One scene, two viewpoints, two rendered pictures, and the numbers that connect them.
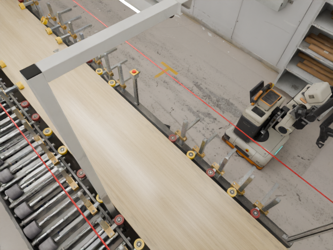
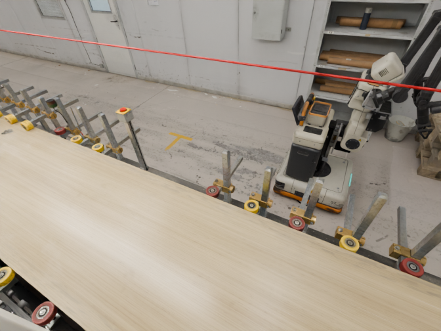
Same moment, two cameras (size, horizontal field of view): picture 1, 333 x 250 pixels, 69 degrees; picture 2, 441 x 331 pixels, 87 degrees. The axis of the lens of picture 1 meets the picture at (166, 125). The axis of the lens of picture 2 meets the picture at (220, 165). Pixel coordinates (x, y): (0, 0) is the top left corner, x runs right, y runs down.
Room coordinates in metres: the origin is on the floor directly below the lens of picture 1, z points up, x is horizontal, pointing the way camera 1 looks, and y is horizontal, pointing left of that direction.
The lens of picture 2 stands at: (0.31, 0.06, 1.94)
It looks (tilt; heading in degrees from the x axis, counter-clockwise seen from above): 43 degrees down; 348
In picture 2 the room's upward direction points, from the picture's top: 3 degrees counter-clockwise
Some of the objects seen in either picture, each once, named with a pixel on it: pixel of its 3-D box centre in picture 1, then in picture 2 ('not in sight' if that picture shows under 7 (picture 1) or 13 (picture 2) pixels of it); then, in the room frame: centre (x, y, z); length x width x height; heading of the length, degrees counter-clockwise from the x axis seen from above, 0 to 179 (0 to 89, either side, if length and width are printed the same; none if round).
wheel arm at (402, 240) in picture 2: (264, 200); (401, 239); (0.69, -0.95, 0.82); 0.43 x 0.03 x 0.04; 138
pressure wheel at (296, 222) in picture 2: (209, 174); (295, 228); (0.88, -0.44, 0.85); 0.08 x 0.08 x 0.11
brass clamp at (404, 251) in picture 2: (260, 208); (407, 255); (0.61, -0.90, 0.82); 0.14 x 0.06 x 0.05; 48
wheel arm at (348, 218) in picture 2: (241, 181); (348, 222); (0.86, -0.76, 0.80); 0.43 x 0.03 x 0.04; 138
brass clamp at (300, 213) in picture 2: (217, 169); (302, 216); (0.95, -0.53, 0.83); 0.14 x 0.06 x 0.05; 48
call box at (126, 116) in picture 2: (134, 74); (125, 115); (1.77, 0.37, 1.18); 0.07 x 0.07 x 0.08; 48
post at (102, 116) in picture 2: (121, 80); (112, 140); (1.94, 0.56, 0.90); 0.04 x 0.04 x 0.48; 48
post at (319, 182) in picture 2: (221, 167); (309, 210); (0.93, -0.55, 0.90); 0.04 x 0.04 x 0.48; 48
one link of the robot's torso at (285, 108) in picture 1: (285, 121); (347, 136); (1.69, -1.40, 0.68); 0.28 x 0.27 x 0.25; 137
